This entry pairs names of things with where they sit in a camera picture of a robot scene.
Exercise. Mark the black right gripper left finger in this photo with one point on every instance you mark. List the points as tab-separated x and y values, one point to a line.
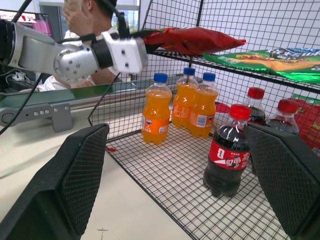
75	175

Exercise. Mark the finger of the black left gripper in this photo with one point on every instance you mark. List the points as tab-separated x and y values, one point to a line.
142	33

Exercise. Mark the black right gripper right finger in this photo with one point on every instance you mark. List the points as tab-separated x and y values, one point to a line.
282	175

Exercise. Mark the red chip bag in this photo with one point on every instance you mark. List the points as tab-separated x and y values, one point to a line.
200	40

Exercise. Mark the small red tie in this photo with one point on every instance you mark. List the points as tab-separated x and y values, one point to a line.
110	149

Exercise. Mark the person in white shirt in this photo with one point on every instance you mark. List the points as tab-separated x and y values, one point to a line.
100	10

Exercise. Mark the cola bottle red cap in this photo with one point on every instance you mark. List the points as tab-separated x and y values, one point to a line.
283	122
256	112
227	155

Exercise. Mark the red snack bag green edge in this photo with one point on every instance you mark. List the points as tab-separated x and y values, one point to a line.
308	125

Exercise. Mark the orange soda bottle blue cap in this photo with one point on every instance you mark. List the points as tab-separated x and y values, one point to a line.
156	115
181	105
202	117

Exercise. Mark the computer monitor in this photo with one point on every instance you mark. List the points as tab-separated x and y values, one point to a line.
42	25

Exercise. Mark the green chip bag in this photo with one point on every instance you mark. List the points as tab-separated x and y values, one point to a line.
270	62

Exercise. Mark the white power strip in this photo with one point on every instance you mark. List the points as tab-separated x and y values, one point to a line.
18	75

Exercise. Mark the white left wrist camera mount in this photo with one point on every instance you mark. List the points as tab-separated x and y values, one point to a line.
125	52

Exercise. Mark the green belt conveyor grey frame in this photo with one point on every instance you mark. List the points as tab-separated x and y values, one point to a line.
37	112

